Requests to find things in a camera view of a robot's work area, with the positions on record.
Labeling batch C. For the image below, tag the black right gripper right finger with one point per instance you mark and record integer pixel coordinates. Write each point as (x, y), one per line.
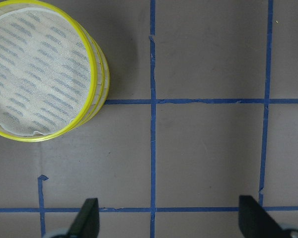
(255, 222)

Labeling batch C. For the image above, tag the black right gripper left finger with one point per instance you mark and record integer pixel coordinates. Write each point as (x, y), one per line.
(87, 221)

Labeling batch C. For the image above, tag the yellow-rimmed steamer layer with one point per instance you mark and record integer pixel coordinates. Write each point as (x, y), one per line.
(94, 61)
(105, 75)

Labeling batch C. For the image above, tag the white mesh steamer liner cloth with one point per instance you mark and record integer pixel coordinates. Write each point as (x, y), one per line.
(44, 72)

